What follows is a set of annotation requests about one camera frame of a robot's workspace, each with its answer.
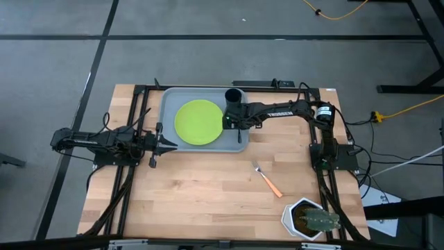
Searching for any white cable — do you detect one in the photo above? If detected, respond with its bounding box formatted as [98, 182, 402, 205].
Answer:
[368, 144, 444, 178]

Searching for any green cactus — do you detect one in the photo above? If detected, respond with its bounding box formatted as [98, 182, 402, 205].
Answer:
[298, 206, 342, 233]

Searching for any fork with orange handle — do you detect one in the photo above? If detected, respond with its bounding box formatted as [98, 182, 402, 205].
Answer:
[251, 160, 284, 199]

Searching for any black flat bar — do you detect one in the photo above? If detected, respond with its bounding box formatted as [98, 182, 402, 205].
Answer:
[231, 78, 296, 89]

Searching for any black aluminium table frame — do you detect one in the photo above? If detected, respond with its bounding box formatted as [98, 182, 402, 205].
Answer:
[76, 82, 373, 250]

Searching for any black table stand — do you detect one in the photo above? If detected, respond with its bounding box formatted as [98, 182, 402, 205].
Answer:
[348, 0, 444, 95]

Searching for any black floor cable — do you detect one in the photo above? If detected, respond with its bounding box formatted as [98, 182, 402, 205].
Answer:
[341, 103, 444, 190]

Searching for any yellow cable with black knot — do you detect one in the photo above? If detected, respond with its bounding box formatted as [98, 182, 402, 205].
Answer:
[300, 0, 369, 21]

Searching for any white paper sheet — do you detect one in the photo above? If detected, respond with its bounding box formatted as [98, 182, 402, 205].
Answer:
[359, 183, 402, 238]

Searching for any black beam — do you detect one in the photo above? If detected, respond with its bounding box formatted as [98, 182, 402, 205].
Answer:
[363, 195, 444, 221]

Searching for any grey plastic tray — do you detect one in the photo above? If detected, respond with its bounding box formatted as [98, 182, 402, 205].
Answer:
[158, 86, 250, 154]

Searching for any black cup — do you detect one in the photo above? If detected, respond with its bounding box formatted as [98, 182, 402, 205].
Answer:
[224, 87, 243, 111]

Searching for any lime green plate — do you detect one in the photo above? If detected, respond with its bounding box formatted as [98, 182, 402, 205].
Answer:
[173, 99, 225, 147]

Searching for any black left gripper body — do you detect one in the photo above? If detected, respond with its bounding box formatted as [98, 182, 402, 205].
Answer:
[147, 121, 164, 169]

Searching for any yellow extension cord with socket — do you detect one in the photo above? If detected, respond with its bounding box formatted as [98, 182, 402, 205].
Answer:
[372, 94, 444, 124]

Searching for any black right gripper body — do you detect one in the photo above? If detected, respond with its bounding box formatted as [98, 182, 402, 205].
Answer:
[237, 103, 251, 144]

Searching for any white hexagonal plant pot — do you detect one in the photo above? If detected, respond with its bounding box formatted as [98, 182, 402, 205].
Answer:
[280, 197, 330, 242]

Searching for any black cable bundle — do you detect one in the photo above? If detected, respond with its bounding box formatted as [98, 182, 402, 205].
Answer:
[82, 165, 137, 238]
[317, 169, 370, 242]

